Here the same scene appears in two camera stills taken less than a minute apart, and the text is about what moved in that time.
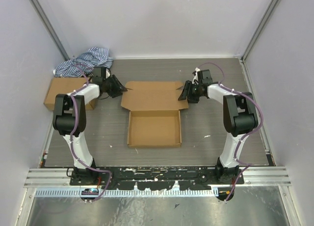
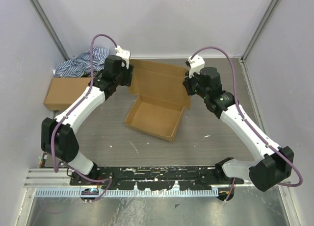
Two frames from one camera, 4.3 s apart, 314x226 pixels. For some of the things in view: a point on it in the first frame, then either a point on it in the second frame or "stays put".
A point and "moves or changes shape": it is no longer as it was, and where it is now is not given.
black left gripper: [118, 87] → [129, 72]
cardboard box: [154, 116] moves or changes shape
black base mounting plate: [192, 178] stays put
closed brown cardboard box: [65, 85] stays put
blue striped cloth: [82, 64] stays put
